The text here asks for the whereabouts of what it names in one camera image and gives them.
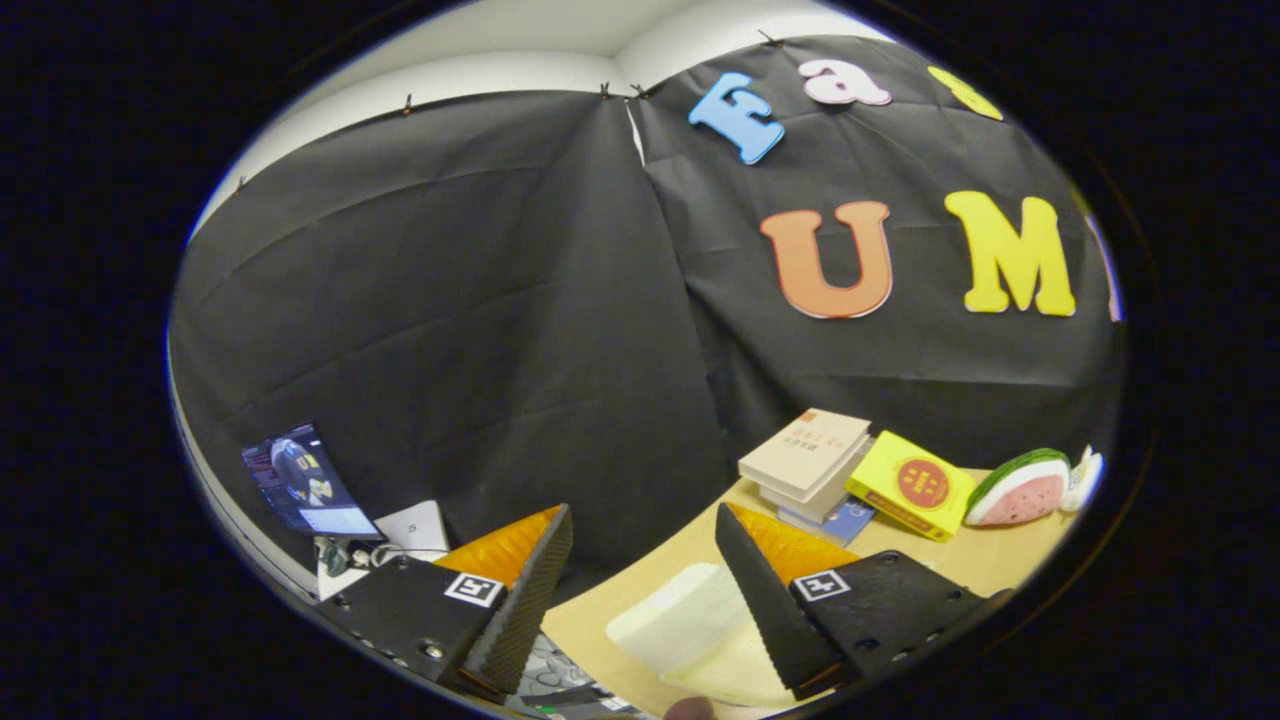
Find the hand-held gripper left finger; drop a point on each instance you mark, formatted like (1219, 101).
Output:
(520, 610)

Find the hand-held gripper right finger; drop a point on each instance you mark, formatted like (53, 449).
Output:
(775, 615)

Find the cream fabric storage box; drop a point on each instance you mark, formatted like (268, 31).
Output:
(680, 615)

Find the blue book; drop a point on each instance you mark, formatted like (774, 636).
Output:
(850, 522)

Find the white book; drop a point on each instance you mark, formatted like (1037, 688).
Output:
(825, 500)

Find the white paper sheet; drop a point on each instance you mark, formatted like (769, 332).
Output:
(415, 530)

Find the yellow book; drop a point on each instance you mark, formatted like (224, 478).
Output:
(910, 485)

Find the computer monitor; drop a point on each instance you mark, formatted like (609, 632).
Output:
(305, 485)

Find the watermelon slice plush toy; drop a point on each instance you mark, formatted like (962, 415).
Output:
(1025, 495)

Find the white plush toy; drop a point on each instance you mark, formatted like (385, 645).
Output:
(1086, 478)

